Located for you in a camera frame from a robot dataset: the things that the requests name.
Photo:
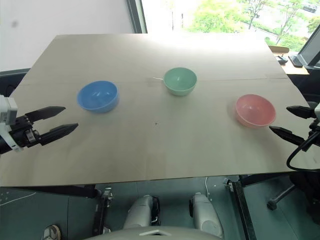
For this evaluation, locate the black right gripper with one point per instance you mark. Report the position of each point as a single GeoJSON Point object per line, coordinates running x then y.
{"type": "Point", "coordinates": [314, 128]}

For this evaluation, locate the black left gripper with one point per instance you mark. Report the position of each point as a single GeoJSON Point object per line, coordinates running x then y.
{"type": "Point", "coordinates": [23, 131]}

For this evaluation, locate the red plastic bowl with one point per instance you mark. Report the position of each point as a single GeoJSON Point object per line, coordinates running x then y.
{"type": "Point", "coordinates": [255, 110]}

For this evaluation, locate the blue plastic bowl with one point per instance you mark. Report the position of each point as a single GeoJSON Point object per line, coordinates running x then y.
{"type": "Point", "coordinates": [98, 96]}

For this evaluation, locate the wooden side table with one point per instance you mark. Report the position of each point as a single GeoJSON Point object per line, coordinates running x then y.
{"type": "Point", "coordinates": [292, 70]}

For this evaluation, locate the flat black device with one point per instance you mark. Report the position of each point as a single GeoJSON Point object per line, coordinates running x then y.
{"type": "Point", "coordinates": [295, 60]}

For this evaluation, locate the small black device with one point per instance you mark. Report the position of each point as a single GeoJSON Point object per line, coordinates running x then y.
{"type": "Point", "coordinates": [281, 59]}

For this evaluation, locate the black table crossbar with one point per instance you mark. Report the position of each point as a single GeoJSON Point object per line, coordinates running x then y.
{"type": "Point", "coordinates": [62, 191]}

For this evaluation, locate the black office chair base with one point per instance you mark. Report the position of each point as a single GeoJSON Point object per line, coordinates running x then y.
{"type": "Point", "coordinates": [280, 196]}

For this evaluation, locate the dark monitor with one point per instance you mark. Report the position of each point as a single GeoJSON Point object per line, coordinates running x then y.
{"type": "Point", "coordinates": [311, 50]}

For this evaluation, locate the black metal table leg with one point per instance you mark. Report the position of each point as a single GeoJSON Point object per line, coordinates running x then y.
{"type": "Point", "coordinates": [243, 210]}
{"type": "Point", "coordinates": [102, 210]}

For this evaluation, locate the grey sneaker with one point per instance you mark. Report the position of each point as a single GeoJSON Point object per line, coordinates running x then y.
{"type": "Point", "coordinates": [51, 232]}

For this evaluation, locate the green plastic bowl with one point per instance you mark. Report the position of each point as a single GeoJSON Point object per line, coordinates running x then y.
{"type": "Point", "coordinates": [180, 81]}

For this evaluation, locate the silver robot leg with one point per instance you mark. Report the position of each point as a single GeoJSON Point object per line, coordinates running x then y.
{"type": "Point", "coordinates": [140, 211]}
{"type": "Point", "coordinates": [206, 215]}

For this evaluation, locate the silver robot torso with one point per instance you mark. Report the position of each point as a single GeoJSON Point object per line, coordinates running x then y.
{"type": "Point", "coordinates": [155, 233]}

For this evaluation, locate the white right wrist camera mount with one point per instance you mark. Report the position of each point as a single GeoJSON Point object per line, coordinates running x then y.
{"type": "Point", "coordinates": [317, 110]}

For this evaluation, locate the dark window frame post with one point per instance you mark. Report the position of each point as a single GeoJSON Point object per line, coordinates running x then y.
{"type": "Point", "coordinates": [137, 15]}

